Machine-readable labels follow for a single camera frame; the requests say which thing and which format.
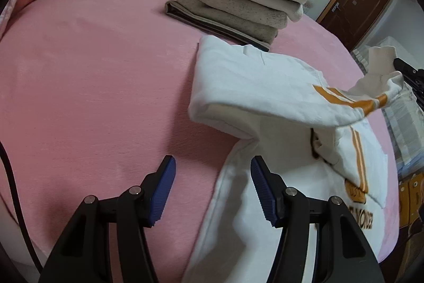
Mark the pink bed blanket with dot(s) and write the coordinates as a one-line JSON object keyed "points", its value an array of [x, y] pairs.
{"points": [[82, 87]]}

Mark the grey folded garment dark trim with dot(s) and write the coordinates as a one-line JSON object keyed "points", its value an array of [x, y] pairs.
{"points": [[205, 22]]}

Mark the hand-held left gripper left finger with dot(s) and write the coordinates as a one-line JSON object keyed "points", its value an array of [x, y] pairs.
{"points": [[162, 193]]}

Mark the white printed sweatshirt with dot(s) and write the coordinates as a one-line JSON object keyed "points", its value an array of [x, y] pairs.
{"points": [[265, 80]]}

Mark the brown wooden door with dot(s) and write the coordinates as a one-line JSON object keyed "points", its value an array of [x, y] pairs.
{"points": [[357, 4]]}

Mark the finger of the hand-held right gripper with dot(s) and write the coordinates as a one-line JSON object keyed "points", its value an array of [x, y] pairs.
{"points": [[410, 72]]}

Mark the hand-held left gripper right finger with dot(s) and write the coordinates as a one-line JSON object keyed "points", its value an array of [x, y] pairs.
{"points": [[265, 193]]}

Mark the wooden desk with drawers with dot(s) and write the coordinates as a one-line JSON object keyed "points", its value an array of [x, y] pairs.
{"points": [[412, 193]]}

